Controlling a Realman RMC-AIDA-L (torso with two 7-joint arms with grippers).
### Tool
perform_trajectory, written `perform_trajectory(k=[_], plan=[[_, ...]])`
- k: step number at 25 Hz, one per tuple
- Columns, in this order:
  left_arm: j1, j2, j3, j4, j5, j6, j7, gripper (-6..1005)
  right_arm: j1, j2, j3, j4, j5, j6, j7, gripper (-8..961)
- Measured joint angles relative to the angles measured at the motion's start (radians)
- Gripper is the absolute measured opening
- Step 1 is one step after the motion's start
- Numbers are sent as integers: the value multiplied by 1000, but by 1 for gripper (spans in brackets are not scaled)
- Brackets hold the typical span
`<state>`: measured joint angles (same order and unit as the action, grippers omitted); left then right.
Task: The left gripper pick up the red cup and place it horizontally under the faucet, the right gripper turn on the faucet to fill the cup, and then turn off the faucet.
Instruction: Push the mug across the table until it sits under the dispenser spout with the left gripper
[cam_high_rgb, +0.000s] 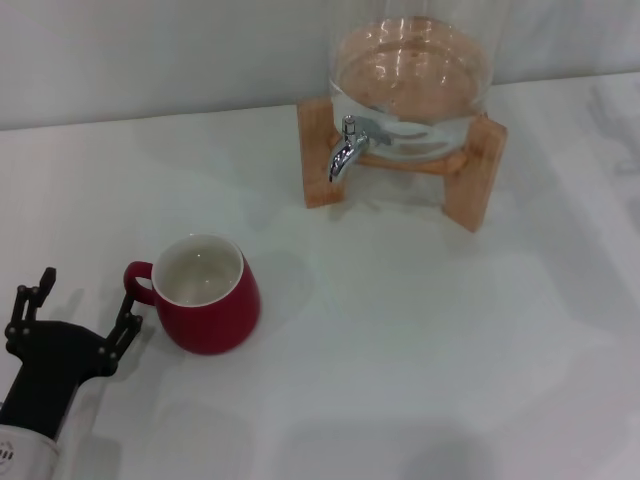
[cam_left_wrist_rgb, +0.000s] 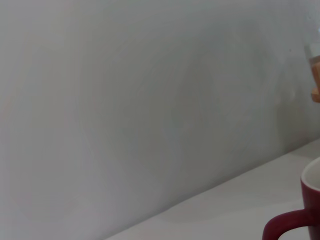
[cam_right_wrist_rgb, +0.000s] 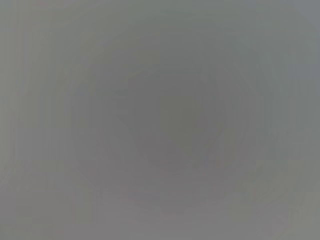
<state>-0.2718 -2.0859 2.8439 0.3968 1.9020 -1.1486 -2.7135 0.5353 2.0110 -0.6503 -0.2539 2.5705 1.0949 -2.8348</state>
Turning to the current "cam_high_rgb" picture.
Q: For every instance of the chrome faucet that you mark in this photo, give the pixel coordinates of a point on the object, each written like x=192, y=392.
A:
x=342, y=152

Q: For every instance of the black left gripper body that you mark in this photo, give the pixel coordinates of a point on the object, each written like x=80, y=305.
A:
x=50, y=360

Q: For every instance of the wooden dispenser stand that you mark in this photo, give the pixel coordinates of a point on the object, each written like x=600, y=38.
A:
x=480, y=170

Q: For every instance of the glass dispenser jar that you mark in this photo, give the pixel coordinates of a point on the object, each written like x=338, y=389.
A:
x=410, y=65

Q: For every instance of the red ceramic cup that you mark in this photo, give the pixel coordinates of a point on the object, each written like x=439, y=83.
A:
x=215, y=320

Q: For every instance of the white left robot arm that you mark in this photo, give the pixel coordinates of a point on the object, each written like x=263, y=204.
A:
x=22, y=450

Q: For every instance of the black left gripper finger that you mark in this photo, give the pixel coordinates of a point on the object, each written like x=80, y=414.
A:
x=124, y=332
x=31, y=300

